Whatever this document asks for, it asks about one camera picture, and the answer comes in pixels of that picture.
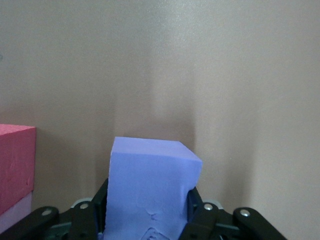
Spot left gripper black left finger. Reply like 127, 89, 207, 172
0, 177, 109, 240

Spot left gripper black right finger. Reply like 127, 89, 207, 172
178, 186, 285, 240

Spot pink foam cube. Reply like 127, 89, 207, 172
0, 191, 34, 235

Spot purple foam cube with dent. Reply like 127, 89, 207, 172
103, 136, 203, 240

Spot red foam cube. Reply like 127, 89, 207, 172
0, 124, 37, 216

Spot brown table mat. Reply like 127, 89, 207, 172
0, 0, 320, 240

